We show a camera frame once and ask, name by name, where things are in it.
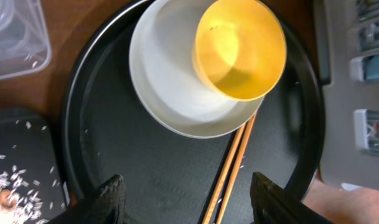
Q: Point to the food scraps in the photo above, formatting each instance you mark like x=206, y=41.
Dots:
x=12, y=193

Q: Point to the rectangular black tray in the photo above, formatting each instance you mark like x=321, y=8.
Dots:
x=21, y=161

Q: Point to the yellow bowl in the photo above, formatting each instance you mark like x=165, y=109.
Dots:
x=240, y=49

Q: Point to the wooden chopstick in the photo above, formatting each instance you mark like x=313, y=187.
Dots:
x=236, y=167
x=223, y=175

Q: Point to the clear plastic bin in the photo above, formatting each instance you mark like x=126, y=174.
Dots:
x=24, y=38

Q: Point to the right wooden chopstick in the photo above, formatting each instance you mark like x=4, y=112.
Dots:
x=236, y=167

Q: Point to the round black tray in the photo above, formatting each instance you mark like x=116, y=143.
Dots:
x=169, y=178

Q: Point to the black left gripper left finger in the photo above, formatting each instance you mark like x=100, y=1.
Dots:
x=105, y=206

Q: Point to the pale green plate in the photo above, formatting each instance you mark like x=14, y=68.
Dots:
x=162, y=73

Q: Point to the left wooden chopstick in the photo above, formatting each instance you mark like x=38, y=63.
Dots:
x=223, y=175

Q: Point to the grey dishwasher rack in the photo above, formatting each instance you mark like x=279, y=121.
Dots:
x=347, y=34

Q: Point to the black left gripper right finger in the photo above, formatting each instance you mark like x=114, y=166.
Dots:
x=271, y=204

